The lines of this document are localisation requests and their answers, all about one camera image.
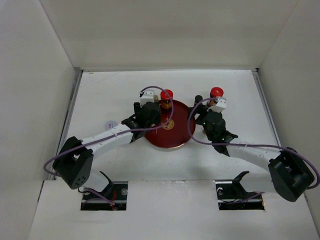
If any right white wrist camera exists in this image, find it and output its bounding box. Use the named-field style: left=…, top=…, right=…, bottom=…
left=206, top=97, right=227, bottom=113

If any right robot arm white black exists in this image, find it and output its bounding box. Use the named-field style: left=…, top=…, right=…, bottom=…
left=187, top=104, right=316, bottom=202

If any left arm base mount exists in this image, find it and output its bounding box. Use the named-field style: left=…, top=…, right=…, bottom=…
left=77, top=170, right=128, bottom=211

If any red lid sauce jar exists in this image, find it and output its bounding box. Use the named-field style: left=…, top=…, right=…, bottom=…
left=160, top=89, right=174, bottom=111
left=209, top=86, right=224, bottom=98

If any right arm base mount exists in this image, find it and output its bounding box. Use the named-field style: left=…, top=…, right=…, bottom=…
left=215, top=171, right=265, bottom=211

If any round red lacquer tray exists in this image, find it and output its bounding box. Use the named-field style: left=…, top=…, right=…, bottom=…
left=145, top=100, right=191, bottom=149

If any small yellow label bottle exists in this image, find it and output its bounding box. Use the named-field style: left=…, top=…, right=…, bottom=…
left=153, top=95, right=161, bottom=105

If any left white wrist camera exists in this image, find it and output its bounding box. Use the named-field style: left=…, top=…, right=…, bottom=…
left=139, top=90, right=155, bottom=107

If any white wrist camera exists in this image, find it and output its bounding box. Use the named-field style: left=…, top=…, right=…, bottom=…
left=206, top=97, right=227, bottom=113
left=139, top=90, right=155, bottom=107

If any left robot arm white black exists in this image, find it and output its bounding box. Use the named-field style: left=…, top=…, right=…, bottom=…
left=53, top=101, right=161, bottom=200

